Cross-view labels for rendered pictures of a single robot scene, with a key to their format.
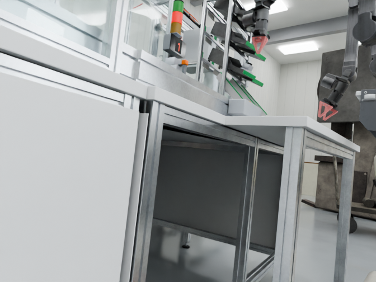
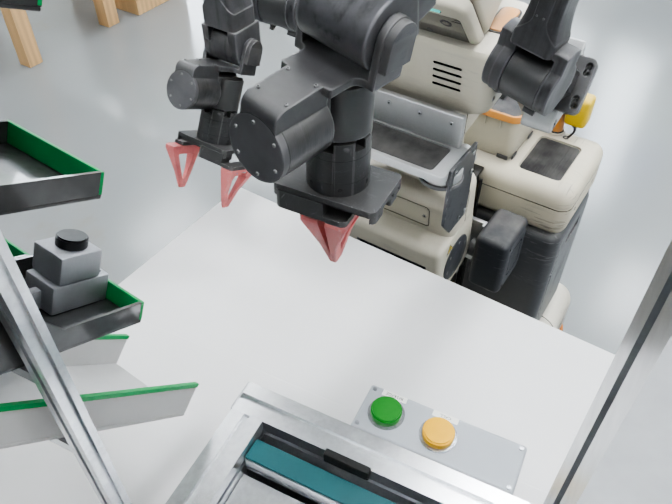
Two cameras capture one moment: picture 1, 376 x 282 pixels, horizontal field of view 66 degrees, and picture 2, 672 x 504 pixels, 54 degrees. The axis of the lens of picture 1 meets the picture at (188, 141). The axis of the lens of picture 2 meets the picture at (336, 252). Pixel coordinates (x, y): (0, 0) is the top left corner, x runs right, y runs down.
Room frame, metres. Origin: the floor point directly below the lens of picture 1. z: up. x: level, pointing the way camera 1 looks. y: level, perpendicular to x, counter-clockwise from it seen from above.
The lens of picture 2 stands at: (1.37, 0.19, 1.70)
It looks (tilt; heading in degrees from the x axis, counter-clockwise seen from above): 44 degrees down; 265
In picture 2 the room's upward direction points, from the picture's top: straight up
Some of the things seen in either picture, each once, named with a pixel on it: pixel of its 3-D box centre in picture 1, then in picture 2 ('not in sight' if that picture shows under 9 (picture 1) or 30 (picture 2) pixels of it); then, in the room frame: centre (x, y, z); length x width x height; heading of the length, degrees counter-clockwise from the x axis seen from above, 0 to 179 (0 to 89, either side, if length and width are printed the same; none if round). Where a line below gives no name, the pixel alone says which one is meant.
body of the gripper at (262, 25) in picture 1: (261, 29); (338, 161); (1.33, -0.29, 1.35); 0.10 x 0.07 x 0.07; 149
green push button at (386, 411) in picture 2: not in sight; (386, 412); (1.27, -0.27, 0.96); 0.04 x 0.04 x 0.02
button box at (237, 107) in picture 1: (245, 111); (435, 447); (1.21, -0.23, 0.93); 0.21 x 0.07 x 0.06; 148
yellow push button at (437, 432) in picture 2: not in sight; (438, 434); (1.21, -0.23, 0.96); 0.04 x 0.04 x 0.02
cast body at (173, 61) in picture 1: (170, 65); not in sight; (1.11, 0.10, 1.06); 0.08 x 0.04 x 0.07; 57
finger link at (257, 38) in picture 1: (259, 45); (325, 218); (1.34, -0.29, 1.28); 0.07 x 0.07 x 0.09; 59
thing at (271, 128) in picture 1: (258, 136); (324, 425); (1.34, -0.32, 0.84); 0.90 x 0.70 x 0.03; 141
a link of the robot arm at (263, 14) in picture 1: (261, 17); (335, 102); (1.33, -0.28, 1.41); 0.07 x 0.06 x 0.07; 45
